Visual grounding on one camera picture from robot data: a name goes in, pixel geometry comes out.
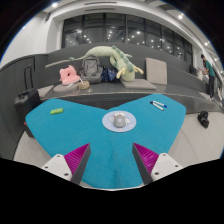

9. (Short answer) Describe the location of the dark blue patterned bag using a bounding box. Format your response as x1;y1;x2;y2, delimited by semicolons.
100;67;119;83

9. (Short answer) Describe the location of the blue-capped white marker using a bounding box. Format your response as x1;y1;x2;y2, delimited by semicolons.
152;99;168;109

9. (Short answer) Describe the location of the small grey seat cushion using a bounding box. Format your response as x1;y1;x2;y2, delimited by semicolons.
37;84;55;99

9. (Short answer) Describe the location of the pink plush cushion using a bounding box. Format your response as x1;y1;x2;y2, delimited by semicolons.
59;64;82;86

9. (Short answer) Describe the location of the grey backpack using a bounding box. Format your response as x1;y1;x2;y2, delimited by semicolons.
79;54;104;84

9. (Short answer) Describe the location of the flat grey square cushion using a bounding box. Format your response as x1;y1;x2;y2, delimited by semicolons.
119;78;158;91

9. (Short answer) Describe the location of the grey and white computer mouse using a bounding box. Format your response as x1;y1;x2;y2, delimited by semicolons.
112;113;127;129

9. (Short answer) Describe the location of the round light blue mouse pad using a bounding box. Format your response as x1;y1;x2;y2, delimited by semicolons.
101;110;138;133

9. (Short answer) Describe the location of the round grey seat cushion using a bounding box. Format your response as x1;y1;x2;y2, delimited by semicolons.
53;82;81;94

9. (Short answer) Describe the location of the upright grey square cushion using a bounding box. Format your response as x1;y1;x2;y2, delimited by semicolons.
145;57;168;86

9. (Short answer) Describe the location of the black suitcase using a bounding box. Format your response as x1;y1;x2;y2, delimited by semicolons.
14;87;43;138

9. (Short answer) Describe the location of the green eraser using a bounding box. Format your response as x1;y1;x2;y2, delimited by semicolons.
49;107;65;116

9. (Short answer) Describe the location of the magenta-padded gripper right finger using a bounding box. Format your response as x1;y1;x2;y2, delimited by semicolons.
132;142;184;186

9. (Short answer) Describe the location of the black bag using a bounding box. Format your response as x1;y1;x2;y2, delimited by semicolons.
197;110;210;129

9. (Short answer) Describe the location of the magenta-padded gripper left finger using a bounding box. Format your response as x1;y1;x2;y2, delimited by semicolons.
41;143;92;186

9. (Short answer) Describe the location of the beige straw hat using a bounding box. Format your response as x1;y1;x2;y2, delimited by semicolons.
78;80;91;90

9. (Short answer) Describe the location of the person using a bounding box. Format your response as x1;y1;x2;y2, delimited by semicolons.
200;53;216;99

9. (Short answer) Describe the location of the green dragon plush toy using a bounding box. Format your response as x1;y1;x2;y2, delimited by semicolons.
68;45;145;83

